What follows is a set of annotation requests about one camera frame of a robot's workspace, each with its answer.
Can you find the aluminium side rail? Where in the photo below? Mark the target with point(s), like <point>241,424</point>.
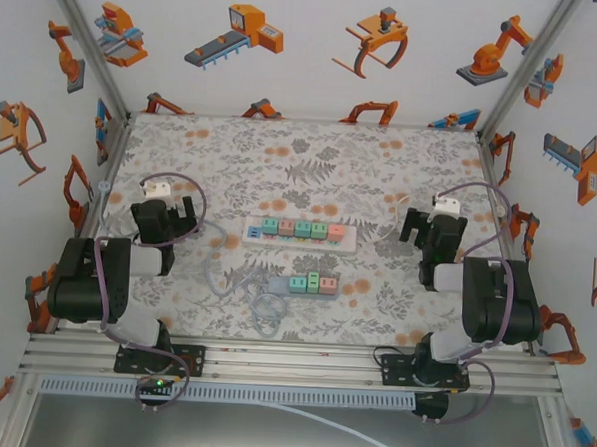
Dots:
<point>493,178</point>
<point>112,163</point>

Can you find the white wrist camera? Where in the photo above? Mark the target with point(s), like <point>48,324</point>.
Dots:
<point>156,190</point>
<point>447,206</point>

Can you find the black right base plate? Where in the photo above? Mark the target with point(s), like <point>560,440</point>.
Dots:
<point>396,371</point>

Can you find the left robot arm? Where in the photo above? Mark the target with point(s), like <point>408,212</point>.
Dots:
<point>85,282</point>

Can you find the salmon pink plug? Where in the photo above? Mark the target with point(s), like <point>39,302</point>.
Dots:
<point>328,285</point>
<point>336,232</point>

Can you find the white power strip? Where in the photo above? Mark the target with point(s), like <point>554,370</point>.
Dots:
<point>297,243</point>

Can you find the brown-pink plug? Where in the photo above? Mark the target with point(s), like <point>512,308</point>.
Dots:
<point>285,228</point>

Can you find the aluminium front frame rail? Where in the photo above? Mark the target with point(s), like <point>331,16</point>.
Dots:
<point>291,363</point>

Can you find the black box under base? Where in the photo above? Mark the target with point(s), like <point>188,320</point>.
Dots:
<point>431,406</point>

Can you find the white plastic tube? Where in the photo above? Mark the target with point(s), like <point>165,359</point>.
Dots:
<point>348,430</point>

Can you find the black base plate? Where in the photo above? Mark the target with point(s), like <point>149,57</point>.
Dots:
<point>396,371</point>
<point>191,360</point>

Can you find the green plug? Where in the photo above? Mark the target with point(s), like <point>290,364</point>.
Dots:
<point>319,230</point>
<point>313,282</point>

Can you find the circuit board with green light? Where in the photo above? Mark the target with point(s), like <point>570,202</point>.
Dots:
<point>156,383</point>

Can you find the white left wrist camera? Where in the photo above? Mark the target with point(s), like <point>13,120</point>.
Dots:
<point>156,190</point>

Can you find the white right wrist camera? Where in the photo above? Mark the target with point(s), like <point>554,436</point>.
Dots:
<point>447,206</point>

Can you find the teal plug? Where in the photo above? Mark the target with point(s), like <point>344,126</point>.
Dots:
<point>302,229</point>
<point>296,284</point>
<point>269,227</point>

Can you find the floral tablecloth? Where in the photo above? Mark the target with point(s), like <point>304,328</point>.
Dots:
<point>301,163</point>

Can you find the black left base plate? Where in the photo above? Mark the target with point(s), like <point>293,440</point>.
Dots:
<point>191,360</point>

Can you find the grey metal base plate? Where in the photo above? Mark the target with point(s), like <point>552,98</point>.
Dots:
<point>217,432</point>

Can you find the grey-blue power strip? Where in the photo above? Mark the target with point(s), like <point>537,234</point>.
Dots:
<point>277,284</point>

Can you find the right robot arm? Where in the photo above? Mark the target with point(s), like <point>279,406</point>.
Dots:
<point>499,304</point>

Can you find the aluminium frame post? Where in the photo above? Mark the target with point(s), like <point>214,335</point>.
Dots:
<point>530,60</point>
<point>83,37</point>

